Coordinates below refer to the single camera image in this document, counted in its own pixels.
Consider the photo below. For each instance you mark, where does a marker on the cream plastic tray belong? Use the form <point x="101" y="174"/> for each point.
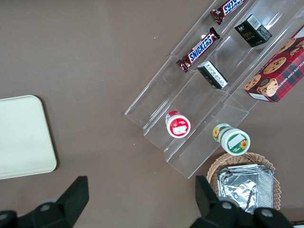
<point x="23" y="137"/>

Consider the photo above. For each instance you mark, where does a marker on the light wicker basket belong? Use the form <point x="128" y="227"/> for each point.
<point x="215" y="169"/>

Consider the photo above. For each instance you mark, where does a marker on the Snickers chocolate bar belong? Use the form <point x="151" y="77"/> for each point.
<point x="199" y="50"/>
<point x="228" y="9"/>

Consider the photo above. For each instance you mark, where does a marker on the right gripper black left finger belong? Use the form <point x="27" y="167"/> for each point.
<point x="69" y="202"/>

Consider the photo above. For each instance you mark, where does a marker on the small black carton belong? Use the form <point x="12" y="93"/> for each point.
<point x="212" y="75"/>
<point x="253" y="32"/>

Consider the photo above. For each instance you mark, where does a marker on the green lidded yogurt cup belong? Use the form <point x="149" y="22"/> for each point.
<point x="236" y="141"/>

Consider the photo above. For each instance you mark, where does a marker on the red plaid cookie box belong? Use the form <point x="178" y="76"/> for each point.
<point x="282" y="71"/>

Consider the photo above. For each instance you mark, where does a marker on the clear acrylic stepped stand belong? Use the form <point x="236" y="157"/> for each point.
<point x="190" y="99"/>

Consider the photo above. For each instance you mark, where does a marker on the red lidded yogurt cup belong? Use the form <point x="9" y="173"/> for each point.
<point x="178" y="127"/>

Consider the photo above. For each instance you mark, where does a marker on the foil container stack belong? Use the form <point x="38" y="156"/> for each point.
<point x="247" y="187"/>

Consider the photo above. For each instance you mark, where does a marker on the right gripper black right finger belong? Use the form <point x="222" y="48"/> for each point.
<point x="209" y="209"/>

